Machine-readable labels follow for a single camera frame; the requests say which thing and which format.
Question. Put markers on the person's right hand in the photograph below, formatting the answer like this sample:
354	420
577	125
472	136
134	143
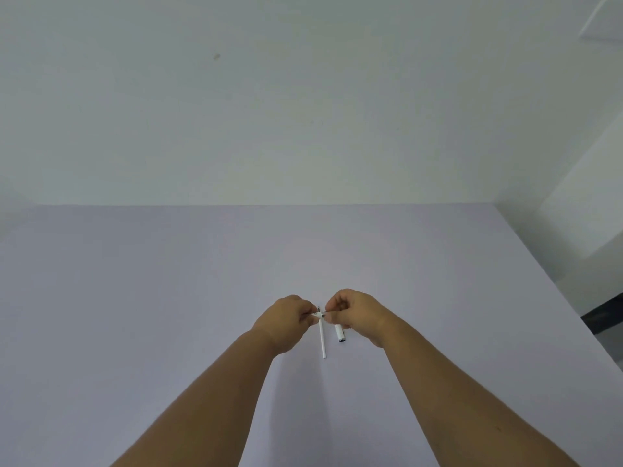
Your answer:
362	318

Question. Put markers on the person's left hand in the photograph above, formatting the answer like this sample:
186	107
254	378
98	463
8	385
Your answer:
281	326

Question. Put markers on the person's left fingers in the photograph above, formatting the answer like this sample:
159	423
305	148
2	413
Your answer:
305	311

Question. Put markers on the person's right thumb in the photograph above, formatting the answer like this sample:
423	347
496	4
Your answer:
336	317

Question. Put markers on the white pen cap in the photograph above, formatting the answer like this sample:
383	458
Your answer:
339	333

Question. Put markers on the white pen barrel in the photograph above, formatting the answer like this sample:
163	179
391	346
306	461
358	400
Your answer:
322	338

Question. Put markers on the person's left forearm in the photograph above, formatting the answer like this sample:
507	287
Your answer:
204	408

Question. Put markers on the person's right forearm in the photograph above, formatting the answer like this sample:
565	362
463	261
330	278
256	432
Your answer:
467	403

